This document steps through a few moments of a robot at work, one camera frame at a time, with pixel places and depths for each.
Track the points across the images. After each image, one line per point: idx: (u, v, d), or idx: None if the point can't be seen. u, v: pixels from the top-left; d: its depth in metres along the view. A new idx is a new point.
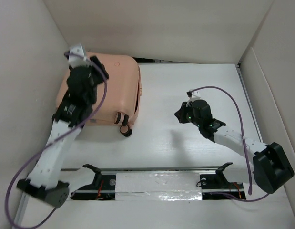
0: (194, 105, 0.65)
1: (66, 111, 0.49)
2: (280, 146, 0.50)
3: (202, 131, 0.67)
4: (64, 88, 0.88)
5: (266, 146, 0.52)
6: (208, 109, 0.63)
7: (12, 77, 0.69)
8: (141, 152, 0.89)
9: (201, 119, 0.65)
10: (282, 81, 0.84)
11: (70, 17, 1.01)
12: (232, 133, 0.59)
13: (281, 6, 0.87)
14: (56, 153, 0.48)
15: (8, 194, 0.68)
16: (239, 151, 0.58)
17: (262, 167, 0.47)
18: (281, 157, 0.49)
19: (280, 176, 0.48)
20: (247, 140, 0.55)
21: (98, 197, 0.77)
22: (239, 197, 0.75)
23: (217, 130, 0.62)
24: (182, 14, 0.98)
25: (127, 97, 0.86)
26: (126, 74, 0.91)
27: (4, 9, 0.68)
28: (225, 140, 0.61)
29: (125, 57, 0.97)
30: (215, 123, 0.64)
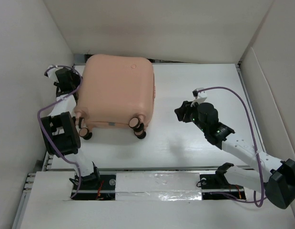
0: (200, 110, 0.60)
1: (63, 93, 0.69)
2: None
3: (207, 137, 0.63)
4: (82, 93, 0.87)
5: (281, 162, 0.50)
6: (216, 114, 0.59)
7: (12, 77, 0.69)
8: (141, 152, 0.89)
9: (208, 125, 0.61)
10: (282, 82, 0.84)
11: (69, 16, 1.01)
12: (243, 144, 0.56)
13: (282, 7, 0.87)
14: (66, 103, 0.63)
15: (8, 194, 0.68)
16: (250, 164, 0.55)
17: (279, 187, 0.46)
18: None
19: (291, 191, 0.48)
20: (261, 154, 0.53)
21: (98, 197, 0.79)
22: (239, 197, 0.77)
23: (226, 140, 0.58)
24: (183, 14, 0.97)
25: (145, 99, 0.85)
26: (143, 76, 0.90)
27: (4, 9, 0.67)
28: (235, 151, 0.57)
29: (139, 58, 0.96)
30: (222, 128, 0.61)
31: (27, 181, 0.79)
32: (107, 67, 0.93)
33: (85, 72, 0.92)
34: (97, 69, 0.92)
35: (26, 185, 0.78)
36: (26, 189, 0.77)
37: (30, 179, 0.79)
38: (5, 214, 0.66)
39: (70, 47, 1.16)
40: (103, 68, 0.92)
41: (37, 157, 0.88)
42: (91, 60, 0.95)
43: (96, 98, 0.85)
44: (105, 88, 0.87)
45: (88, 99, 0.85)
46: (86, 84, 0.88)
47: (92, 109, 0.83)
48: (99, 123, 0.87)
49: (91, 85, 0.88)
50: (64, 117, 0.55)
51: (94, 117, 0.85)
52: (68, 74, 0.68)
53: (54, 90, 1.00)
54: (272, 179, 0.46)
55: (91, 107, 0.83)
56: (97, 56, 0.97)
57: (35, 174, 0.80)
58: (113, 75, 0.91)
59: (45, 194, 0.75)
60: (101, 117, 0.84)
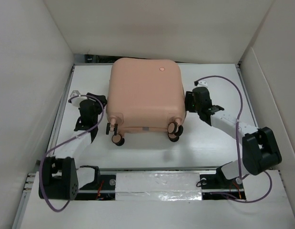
0: (194, 90, 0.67)
1: (83, 127, 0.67)
2: (272, 130, 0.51)
3: (200, 115, 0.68)
4: (114, 97, 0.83)
5: (258, 130, 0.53)
6: (208, 94, 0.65)
7: (12, 77, 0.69)
8: (141, 152, 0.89)
9: (200, 104, 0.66)
10: (282, 82, 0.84)
11: (69, 17, 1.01)
12: (228, 117, 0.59)
13: (282, 7, 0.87)
14: (77, 144, 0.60)
15: (8, 194, 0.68)
16: (233, 135, 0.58)
17: (249, 147, 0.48)
18: (271, 140, 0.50)
19: (266, 159, 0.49)
20: (241, 123, 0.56)
21: (98, 197, 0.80)
22: (239, 197, 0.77)
23: (214, 114, 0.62)
24: (182, 14, 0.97)
25: (180, 102, 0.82)
26: (173, 78, 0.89)
27: (4, 10, 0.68)
28: (220, 124, 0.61)
29: (167, 61, 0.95)
30: (214, 107, 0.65)
31: (27, 181, 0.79)
32: (135, 70, 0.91)
33: (113, 77, 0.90)
34: (126, 73, 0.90)
35: (26, 185, 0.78)
36: (26, 189, 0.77)
37: (30, 179, 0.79)
38: (5, 213, 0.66)
39: (70, 47, 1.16)
40: (132, 72, 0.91)
41: (37, 157, 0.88)
42: (117, 66, 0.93)
43: (130, 102, 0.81)
44: (137, 92, 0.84)
45: (122, 102, 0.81)
46: (116, 88, 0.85)
47: (127, 114, 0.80)
48: (132, 128, 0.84)
49: (123, 88, 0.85)
50: (65, 163, 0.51)
51: (128, 122, 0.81)
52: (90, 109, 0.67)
53: (54, 90, 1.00)
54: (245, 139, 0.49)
55: (126, 112, 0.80)
56: (123, 60, 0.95)
57: (35, 174, 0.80)
58: (142, 79, 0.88)
59: None
60: (135, 121, 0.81)
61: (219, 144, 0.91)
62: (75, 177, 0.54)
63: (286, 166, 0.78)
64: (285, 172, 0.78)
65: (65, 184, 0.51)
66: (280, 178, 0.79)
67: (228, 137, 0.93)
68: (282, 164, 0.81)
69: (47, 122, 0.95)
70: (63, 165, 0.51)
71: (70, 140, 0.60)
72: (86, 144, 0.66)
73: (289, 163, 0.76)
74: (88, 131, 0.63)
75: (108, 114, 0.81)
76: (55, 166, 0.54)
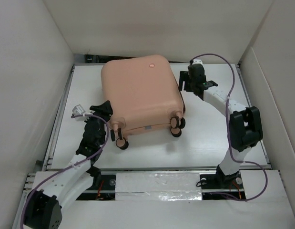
0: (189, 66, 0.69)
1: (86, 149, 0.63)
2: (259, 109, 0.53)
3: (194, 90, 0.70)
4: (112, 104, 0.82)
5: (245, 109, 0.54)
6: (202, 69, 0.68)
7: (13, 77, 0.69)
8: (141, 152, 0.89)
9: (194, 79, 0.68)
10: (282, 82, 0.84)
11: (69, 17, 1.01)
12: (220, 93, 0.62)
13: (282, 7, 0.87)
14: (71, 175, 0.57)
15: (8, 194, 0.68)
16: (222, 110, 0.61)
17: (236, 124, 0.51)
18: (256, 119, 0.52)
19: (249, 136, 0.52)
20: (231, 100, 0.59)
21: (98, 197, 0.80)
22: (239, 197, 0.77)
23: (207, 89, 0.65)
24: (182, 14, 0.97)
25: (177, 97, 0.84)
26: (164, 73, 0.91)
27: (4, 10, 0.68)
28: (212, 99, 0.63)
29: (155, 57, 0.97)
30: (208, 83, 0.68)
31: (27, 181, 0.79)
32: (125, 72, 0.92)
33: (104, 85, 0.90)
34: (116, 78, 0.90)
35: (26, 185, 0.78)
36: (26, 189, 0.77)
37: (30, 179, 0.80)
38: (5, 213, 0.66)
39: (70, 47, 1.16)
40: (122, 74, 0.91)
41: (37, 157, 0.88)
42: (109, 72, 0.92)
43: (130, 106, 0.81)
44: (135, 95, 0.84)
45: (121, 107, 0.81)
46: (112, 95, 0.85)
47: (129, 117, 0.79)
48: (135, 130, 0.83)
49: (118, 94, 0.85)
50: (48, 202, 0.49)
51: (131, 125, 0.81)
52: (92, 133, 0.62)
53: (54, 90, 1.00)
54: (233, 116, 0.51)
55: (127, 116, 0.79)
56: (111, 64, 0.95)
57: (35, 174, 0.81)
58: (135, 82, 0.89)
59: None
60: (137, 123, 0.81)
61: (219, 145, 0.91)
62: (57, 215, 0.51)
63: (286, 166, 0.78)
64: (285, 172, 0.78)
65: (45, 223, 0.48)
66: (280, 178, 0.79)
67: (228, 138, 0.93)
68: (282, 164, 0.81)
69: (47, 122, 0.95)
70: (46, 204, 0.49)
71: (66, 168, 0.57)
72: (85, 170, 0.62)
73: (289, 162, 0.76)
74: (88, 160, 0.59)
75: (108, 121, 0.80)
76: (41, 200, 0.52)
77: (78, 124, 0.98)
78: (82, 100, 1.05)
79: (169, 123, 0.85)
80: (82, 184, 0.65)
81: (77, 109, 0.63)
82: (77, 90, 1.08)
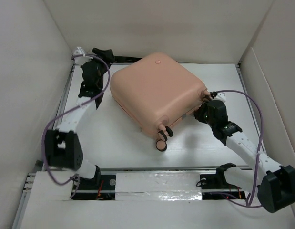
0: (210, 105, 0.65)
1: (87, 92, 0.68)
2: None
3: (215, 132, 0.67)
4: (147, 108, 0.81)
5: (280, 167, 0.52)
6: (224, 109, 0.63)
7: (12, 77, 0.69)
8: (141, 153, 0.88)
9: (217, 120, 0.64)
10: (282, 82, 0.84)
11: (69, 16, 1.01)
12: (247, 143, 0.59)
13: (282, 7, 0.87)
14: (81, 112, 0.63)
15: (8, 194, 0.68)
16: (249, 163, 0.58)
17: (270, 186, 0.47)
18: (292, 181, 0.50)
19: (284, 198, 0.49)
20: (262, 155, 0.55)
21: (98, 197, 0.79)
22: (239, 197, 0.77)
23: (232, 136, 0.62)
24: (183, 13, 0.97)
25: (196, 78, 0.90)
26: (173, 65, 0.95)
27: (3, 9, 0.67)
28: (238, 149, 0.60)
29: (155, 54, 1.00)
30: (230, 125, 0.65)
31: (27, 180, 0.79)
32: (137, 76, 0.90)
33: (125, 95, 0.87)
34: (134, 84, 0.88)
35: (26, 185, 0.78)
36: (26, 189, 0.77)
37: (31, 179, 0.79)
38: (5, 214, 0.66)
39: (69, 47, 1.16)
40: (136, 78, 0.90)
41: (37, 157, 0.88)
42: (122, 82, 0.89)
43: (166, 104, 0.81)
44: (163, 92, 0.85)
45: (157, 105, 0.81)
46: (142, 100, 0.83)
47: (169, 112, 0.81)
48: (175, 122, 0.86)
49: (147, 96, 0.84)
50: (68, 136, 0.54)
51: (172, 119, 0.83)
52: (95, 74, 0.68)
53: (54, 90, 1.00)
54: (266, 179, 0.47)
55: (168, 112, 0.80)
56: (119, 74, 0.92)
57: (35, 174, 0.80)
58: (153, 81, 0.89)
59: (45, 194, 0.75)
60: (177, 114, 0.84)
61: (219, 145, 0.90)
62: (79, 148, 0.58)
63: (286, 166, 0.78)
64: None
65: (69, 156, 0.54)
66: None
67: None
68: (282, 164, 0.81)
69: (47, 122, 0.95)
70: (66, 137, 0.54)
71: (75, 108, 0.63)
72: (92, 110, 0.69)
73: (289, 163, 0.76)
74: (93, 99, 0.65)
75: (150, 124, 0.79)
76: (58, 138, 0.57)
77: None
78: None
79: (198, 105, 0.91)
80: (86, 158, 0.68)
81: (79, 50, 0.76)
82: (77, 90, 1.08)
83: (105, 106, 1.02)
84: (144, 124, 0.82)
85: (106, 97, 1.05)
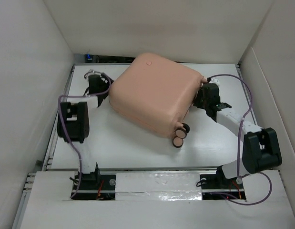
0: (205, 86, 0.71)
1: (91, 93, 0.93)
2: (275, 131, 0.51)
3: (207, 111, 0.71)
4: (159, 109, 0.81)
5: (261, 129, 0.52)
6: (217, 90, 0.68)
7: (13, 77, 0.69)
8: (142, 153, 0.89)
9: (209, 99, 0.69)
10: (282, 82, 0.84)
11: (69, 17, 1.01)
12: (234, 114, 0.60)
13: (282, 8, 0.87)
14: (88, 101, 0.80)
15: (8, 194, 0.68)
16: (235, 132, 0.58)
17: (250, 144, 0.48)
18: (273, 142, 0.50)
19: (266, 159, 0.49)
20: (246, 121, 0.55)
21: (98, 197, 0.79)
22: (239, 197, 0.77)
23: (220, 110, 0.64)
24: (183, 13, 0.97)
25: (189, 69, 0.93)
26: (164, 63, 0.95)
27: (4, 10, 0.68)
28: (226, 121, 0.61)
29: (143, 56, 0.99)
30: (221, 104, 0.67)
31: (27, 180, 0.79)
32: (135, 81, 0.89)
33: (130, 102, 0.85)
34: (137, 89, 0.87)
35: (26, 185, 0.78)
36: (26, 189, 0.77)
37: (31, 179, 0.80)
38: (5, 214, 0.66)
39: (70, 47, 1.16)
40: (135, 83, 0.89)
41: (37, 157, 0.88)
42: (122, 88, 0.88)
43: (177, 101, 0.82)
44: (169, 90, 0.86)
45: (168, 104, 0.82)
46: (151, 103, 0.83)
47: (180, 108, 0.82)
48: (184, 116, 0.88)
49: (155, 98, 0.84)
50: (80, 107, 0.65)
51: (183, 113, 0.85)
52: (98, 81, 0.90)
53: (54, 90, 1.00)
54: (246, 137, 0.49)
55: (181, 109, 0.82)
56: (116, 82, 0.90)
57: (35, 174, 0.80)
58: (153, 82, 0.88)
59: (45, 194, 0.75)
60: (186, 108, 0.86)
61: (219, 145, 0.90)
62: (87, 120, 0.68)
63: (286, 166, 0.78)
64: (285, 172, 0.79)
65: (81, 124, 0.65)
66: (280, 178, 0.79)
67: (226, 138, 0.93)
68: (282, 164, 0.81)
69: (48, 121, 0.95)
70: (80, 109, 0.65)
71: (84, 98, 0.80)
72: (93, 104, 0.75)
73: (289, 163, 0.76)
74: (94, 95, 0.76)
75: (166, 125, 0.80)
76: (69, 112, 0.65)
77: None
78: None
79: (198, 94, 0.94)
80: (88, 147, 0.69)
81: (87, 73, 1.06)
82: (77, 90, 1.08)
83: (105, 106, 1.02)
84: (159, 127, 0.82)
85: None
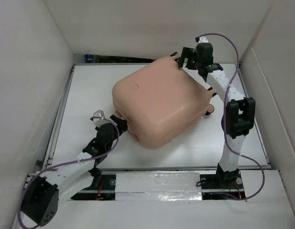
0: (198, 45, 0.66)
1: (92, 149, 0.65)
2: (255, 101, 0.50)
3: (198, 71, 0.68)
4: (194, 93, 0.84)
5: (243, 98, 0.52)
6: (210, 50, 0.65)
7: (13, 77, 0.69)
8: (142, 153, 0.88)
9: (201, 59, 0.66)
10: (282, 82, 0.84)
11: (69, 16, 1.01)
12: (223, 79, 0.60)
13: (282, 8, 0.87)
14: (74, 170, 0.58)
15: (8, 194, 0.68)
16: (220, 96, 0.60)
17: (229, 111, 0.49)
18: (250, 111, 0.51)
19: (240, 123, 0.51)
20: (231, 88, 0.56)
21: (98, 197, 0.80)
22: (239, 197, 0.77)
23: (212, 72, 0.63)
24: (183, 13, 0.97)
25: (158, 61, 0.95)
26: (144, 77, 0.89)
27: (4, 10, 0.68)
28: (215, 84, 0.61)
29: (122, 88, 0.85)
30: (213, 65, 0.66)
31: (27, 180, 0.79)
32: (152, 104, 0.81)
33: (173, 114, 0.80)
34: (165, 103, 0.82)
35: (26, 185, 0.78)
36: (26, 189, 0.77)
37: (31, 179, 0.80)
38: (5, 214, 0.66)
39: (70, 47, 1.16)
40: (152, 104, 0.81)
41: (37, 157, 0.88)
42: (153, 120, 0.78)
43: (193, 84, 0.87)
44: (178, 84, 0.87)
45: (192, 85, 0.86)
46: (183, 93, 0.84)
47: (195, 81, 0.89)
48: None
49: (181, 90, 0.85)
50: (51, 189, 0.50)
51: None
52: (108, 136, 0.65)
53: (54, 90, 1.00)
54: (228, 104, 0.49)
55: (199, 84, 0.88)
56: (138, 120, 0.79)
57: (35, 174, 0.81)
58: (160, 91, 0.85)
59: None
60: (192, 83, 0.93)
61: (219, 145, 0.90)
62: (54, 205, 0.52)
63: (286, 167, 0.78)
64: (285, 172, 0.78)
65: (38, 213, 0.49)
66: (280, 178, 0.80)
67: None
68: (282, 164, 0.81)
69: (48, 121, 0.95)
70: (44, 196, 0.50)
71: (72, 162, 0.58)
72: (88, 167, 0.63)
73: (289, 163, 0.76)
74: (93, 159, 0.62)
75: (208, 99, 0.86)
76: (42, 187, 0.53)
77: (78, 123, 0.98)
78: (82, 101, 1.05)
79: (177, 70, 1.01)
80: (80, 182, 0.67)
81: (100, 113, 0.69)
82: (77, 90, 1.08)
83: (105, 106, 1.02)
84: (202, 109, 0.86)
85: (106, 97, 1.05)
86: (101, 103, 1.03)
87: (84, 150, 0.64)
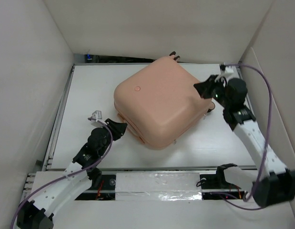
0: (228, 83, 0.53)
1: (83, 157, 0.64)
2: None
3: (225, 114, 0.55)
4: (196, 91, 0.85)
5: (285, 170, 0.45)
6: (244, 94, 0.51)
7: (12, 77, 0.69)
8: (142, 153, 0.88)
9: (232, 102, 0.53)
10: (282, 82, 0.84)
11: (69, 16, 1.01)
12: (257, 136, 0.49)
13: (282, 7, 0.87)
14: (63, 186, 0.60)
15: (8, 193, 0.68)
16: (253, 157, 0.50)
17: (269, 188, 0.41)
18: (293, 184, 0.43)
19: (279, 199, 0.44)
20: (269, 152, 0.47)
21: (98, 197, 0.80)
22: (239, 197, 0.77)
23: (243, 124, 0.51)
24: (183, 13, 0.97)
25: (158, 60, 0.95)
26: (145, 77, 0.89)
27: (4, 10, 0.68)
28: (246, 140, 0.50)
29: (125, 90, 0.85)
30: (244, 110, 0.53)
31: (27, 180, 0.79)
32: (156, 105, 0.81)
33: (176, 113, 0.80)
34: (168, 102, 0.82)
35: (26, 185, 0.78)
36: (26, 189, 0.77)
37: (30, 179, 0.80)
38: (5, 213, 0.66)
39: (70, 47, 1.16)
40: (156, 105, 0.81)
41: (37, 157, 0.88)
42: (157, 120, 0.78)
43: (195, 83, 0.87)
44: (180, 83, 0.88)
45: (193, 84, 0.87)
46: (186, 92, 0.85)
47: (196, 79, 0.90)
48: None
49: (183, 89, 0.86)
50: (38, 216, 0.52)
51: None
52: (100, 141, 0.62)
53: (54, 90, 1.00)
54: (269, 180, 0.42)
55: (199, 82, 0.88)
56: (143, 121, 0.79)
57: (35, 174, 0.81)
58: (163, 91, 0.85)
59: None
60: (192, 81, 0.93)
61: (219, 145, 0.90)
62: (49, 224, 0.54)
63: (287, 166, 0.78)
64: None
65: None
66: None
67: (227, 137, 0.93)
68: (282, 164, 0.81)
69: (47, 121, 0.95)
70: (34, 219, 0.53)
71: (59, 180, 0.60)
72: (81, 177, 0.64)
73: (289, 163, 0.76)
74: (83, 170, 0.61)
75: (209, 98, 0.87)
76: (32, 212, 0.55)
77: (78, 123, 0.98)
78: (82, 101, 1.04)
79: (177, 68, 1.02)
80: (79, 188, 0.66)
81: (96, 114, 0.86)
82: (77, 89, 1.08)
83: (105, 106, 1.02)
84: (204, 108, 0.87)
85: (106, 97, 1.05)
86: (100, 103, 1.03)
87: (74, 160, 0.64)
